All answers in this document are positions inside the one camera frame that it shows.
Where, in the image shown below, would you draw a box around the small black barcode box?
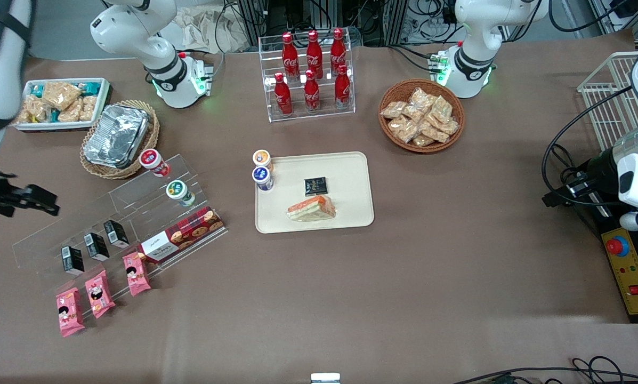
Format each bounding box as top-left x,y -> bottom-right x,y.
103,220 -> 130,249
61,245 -> 85,276
83,232 -> 110,262

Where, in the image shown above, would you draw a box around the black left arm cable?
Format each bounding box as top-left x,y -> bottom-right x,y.
542,85 -> 634,209

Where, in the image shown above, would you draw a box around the round brown wicker basket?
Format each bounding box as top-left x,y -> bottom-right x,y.
378,79 -> 465,154

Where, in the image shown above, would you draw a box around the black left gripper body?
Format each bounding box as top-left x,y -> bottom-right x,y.
583,149 -> 620,206

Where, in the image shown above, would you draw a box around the white connector box green lights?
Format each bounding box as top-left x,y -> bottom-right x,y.
428,52 -> 451,86
191,58 -> 214,98

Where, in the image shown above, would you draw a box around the pink snack packet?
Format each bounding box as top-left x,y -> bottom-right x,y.
85,270 -> 116,319
55,287 -> 85,338
123,252 -> 152,297

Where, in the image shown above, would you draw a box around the aluminium frame equipment rack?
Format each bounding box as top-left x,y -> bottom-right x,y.
236,0 -> 458,46

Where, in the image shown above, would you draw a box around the clear acrylic stepped stand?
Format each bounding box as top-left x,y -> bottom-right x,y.
11,154 -> 229,321

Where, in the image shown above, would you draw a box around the orange-label white-lid bottle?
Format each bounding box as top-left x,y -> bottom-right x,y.
252,149 -> 274,172

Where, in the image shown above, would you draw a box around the yellow emergency stop box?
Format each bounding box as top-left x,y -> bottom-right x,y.
600,227 -> 638,316

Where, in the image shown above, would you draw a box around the red-label white-lid bottle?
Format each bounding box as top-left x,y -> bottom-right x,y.
139,149 -> 171,178

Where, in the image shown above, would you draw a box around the clear acrylic bottle rack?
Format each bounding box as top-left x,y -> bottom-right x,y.
259,33 -> 356,123

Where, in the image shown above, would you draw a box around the white wire basket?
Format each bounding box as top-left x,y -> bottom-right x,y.
577,51 -> 638,153

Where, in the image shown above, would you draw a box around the white rectangular plastic bin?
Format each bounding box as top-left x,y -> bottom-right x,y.
14,78 -> 111,132

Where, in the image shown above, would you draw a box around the red plaid cookie box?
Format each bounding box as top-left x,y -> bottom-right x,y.
138,206 -> 225,263

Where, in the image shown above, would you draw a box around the green-label white-lid bottle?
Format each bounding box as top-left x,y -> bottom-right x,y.
166,180 -> 196,207

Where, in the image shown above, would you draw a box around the beige plastic tray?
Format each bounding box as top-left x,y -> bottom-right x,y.
255,151 -> 375,234

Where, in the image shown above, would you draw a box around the wicker basket with foil container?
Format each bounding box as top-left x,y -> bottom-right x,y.
79,100 -> 160,180

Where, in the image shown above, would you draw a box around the black floor cables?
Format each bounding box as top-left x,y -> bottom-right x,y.
452,356 -> 638,384

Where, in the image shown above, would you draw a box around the plastic-wrapped sandwich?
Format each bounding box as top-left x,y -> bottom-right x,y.
286,195 -> 337,222

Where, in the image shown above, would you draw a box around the aluminium foil container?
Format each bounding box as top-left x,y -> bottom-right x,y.
83,104 -> 150,169

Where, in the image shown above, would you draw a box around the beige crumpled cloth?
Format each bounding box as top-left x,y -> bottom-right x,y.
172,4 -> 250,54

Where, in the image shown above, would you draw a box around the blue-label white-lid bottle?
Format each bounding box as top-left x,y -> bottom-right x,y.
252,166 -> 274,191

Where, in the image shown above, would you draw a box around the red cola bottle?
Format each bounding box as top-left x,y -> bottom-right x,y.
330,28 -> 348,75
306,30 -> 324,79
281,32 -> 300,81
303,69 -> 321,113
273,73 -> 293,117
334,65 -> 352,110

